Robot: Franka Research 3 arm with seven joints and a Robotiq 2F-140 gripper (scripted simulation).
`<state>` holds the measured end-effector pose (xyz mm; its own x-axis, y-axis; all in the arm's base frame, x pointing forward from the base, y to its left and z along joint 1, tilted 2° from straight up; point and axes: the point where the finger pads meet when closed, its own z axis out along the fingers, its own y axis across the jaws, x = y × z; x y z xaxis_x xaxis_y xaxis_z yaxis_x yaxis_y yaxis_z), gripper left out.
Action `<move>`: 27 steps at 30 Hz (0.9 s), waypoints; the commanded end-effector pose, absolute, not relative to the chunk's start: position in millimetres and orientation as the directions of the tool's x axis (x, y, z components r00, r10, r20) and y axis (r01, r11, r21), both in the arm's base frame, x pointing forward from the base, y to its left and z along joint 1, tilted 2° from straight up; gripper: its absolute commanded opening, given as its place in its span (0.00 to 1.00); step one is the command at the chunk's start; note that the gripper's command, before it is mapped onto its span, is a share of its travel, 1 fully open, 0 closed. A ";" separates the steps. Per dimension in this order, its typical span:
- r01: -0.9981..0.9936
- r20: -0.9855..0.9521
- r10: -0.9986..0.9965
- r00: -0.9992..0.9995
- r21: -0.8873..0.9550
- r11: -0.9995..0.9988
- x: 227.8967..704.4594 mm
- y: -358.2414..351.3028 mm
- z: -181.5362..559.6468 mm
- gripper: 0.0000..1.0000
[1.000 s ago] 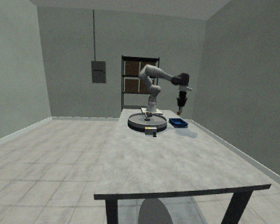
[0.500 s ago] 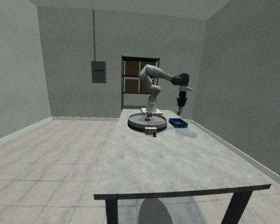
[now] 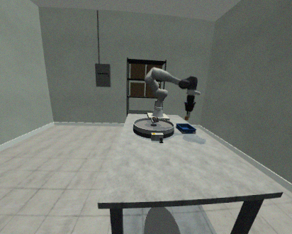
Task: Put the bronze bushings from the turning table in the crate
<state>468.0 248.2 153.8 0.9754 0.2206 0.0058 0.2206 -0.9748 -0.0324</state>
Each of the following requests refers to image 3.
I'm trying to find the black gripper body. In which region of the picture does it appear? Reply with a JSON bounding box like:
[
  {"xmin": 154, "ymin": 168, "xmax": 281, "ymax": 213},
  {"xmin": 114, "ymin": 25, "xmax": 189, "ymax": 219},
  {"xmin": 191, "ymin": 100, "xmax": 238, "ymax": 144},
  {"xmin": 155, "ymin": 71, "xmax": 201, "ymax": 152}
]
[{"xmin": 187, "ymin": 95, "xmax": 195, "ymax": 104}]

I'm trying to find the blue crate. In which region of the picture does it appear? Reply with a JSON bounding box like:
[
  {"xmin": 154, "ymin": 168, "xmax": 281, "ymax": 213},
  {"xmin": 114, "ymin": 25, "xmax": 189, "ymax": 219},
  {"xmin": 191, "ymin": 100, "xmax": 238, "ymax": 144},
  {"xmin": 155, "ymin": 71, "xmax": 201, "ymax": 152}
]
[{"xmin": 176, "ymin": 123, "xmax": 196, "ymax": 134}]

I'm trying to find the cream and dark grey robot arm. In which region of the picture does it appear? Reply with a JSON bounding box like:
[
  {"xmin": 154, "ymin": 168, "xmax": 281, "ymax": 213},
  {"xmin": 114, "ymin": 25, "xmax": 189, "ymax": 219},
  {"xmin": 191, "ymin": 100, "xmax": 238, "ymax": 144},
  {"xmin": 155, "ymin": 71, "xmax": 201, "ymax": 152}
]
[{"xmin": 145, "ymin": 67, "xmax": 201, "ymax": 117}]

